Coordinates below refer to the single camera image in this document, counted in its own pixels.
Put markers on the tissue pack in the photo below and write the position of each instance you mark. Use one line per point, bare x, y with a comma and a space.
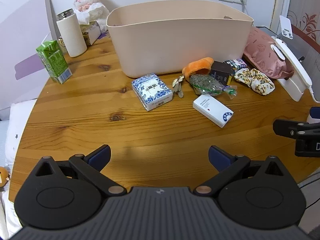
91, 31

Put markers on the white box with blue badge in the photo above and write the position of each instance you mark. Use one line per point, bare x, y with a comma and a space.
211, 108

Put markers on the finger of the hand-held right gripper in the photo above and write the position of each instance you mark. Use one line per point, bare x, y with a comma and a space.
283, 127
315, 116

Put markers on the blue white patterned box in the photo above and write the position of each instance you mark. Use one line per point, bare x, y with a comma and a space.
151, 91

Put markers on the black white card pack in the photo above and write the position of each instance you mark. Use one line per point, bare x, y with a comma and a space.
236, 64

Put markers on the pink hot water bag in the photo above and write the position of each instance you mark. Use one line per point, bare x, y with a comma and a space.
262, 52

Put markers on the white phone holder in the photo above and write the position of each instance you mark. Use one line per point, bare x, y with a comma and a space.
286, 26

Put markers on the small key bunch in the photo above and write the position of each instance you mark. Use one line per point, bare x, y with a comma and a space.
178, 87

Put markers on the white thermos bottle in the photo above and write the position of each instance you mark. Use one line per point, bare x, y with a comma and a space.
71, 35

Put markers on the floral hair scrunchie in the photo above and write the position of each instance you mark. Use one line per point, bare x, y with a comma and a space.
257, 81

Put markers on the beige plastic storage bin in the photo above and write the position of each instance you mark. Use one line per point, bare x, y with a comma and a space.
162, 45

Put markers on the white folding desk lamp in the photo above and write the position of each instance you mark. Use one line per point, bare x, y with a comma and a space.
295, 65

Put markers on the black box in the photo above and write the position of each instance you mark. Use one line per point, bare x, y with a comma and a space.
221, 72

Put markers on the dried lavender sachet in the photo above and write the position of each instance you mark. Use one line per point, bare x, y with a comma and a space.
207, 85

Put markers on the green drink carton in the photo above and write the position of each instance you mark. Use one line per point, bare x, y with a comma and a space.
52, 60

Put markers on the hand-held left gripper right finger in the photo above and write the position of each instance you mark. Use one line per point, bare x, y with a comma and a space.
218, 156

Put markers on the orange plush carrot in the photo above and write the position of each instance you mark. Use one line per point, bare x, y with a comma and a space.
197, 66

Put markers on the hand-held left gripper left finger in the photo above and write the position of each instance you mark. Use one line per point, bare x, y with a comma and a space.
101, 155

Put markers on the small orange toy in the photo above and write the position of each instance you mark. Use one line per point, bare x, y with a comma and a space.
3, 177

